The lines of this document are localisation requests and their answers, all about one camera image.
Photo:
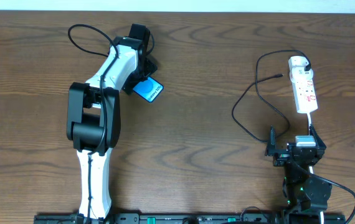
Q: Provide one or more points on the blue screen smartphone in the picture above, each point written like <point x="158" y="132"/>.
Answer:
<point x="149" y="89"/>

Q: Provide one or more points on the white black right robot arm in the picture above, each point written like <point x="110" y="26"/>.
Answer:
<point x="306" y="195"/>

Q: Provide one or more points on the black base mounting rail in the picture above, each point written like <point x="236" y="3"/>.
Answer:
<point x="252" y="217"/>

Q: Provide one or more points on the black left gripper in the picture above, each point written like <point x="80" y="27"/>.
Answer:
<point x="148" y="69"/>

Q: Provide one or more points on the white power strip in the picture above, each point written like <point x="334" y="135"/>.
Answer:
<point x="305" y="96"/>

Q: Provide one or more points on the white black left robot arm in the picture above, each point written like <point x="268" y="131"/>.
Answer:
<point x="94" y="114"/>

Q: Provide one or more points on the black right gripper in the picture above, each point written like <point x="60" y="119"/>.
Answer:
<point x="289" y="150"/>

